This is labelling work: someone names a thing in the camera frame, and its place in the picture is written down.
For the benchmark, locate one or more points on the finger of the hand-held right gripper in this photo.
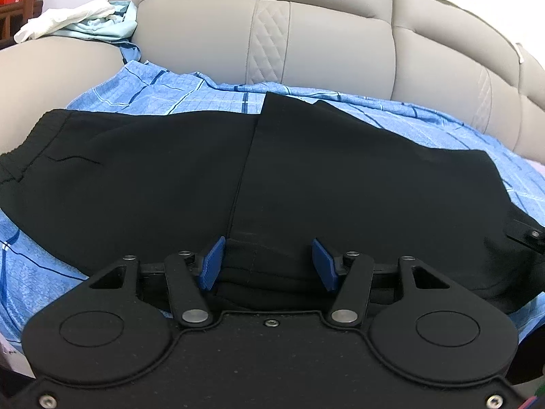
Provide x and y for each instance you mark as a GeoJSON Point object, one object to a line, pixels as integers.
{"type": "Point", "coordinates": [526, 236]}

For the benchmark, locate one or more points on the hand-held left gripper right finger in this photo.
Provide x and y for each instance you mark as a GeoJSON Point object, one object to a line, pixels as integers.
{"type": "Point", "coordinates": [323, 264]}

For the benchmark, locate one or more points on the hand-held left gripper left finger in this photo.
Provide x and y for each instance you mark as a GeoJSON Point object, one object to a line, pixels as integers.
{"type": "Point", "coordinates": [210, 264]}

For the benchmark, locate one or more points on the black pants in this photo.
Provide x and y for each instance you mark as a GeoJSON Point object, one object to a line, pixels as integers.
{"type": "Point", "coordinates": [170, 179]}

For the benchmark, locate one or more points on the blue plaid blanket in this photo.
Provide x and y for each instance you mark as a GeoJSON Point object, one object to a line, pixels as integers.
{"type": "Point", "coordinates": [170, 89]}

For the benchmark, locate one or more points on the light green cloth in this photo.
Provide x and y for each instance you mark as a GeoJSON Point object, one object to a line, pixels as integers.
{"type": "Point", "coordinates": [106, 25]}

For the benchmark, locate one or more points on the white cloth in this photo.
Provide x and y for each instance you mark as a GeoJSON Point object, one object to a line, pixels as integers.
{"type": "Point", "coordinates": [64, 17]}

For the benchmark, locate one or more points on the brown wooden cabinet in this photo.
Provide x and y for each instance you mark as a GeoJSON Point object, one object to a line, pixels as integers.
{"type": "Point", "coordinates": [25, 12]}

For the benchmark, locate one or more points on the red box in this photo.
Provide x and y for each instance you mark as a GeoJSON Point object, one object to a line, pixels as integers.
{"type": "Point", "coordinates": [12, 0]}

